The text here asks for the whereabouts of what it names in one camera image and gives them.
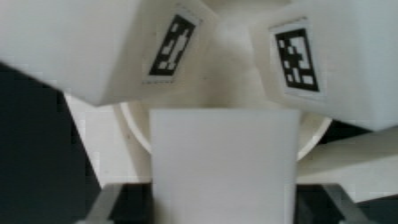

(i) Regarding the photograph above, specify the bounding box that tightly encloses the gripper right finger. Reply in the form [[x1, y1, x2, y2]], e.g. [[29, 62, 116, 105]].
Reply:
[[294, 183, 372, 224]]

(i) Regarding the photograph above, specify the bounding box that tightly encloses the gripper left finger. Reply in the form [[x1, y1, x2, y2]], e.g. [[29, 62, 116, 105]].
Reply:
[[73, 183, 153, 224]]

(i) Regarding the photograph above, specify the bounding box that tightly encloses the white stool leg with tags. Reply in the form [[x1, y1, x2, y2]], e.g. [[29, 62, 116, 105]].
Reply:
[[251, 0, 398, 131]]

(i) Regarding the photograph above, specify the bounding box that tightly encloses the white U-shaped obstacle wall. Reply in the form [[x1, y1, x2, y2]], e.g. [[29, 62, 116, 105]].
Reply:
[[66, 97, 398, 203]]

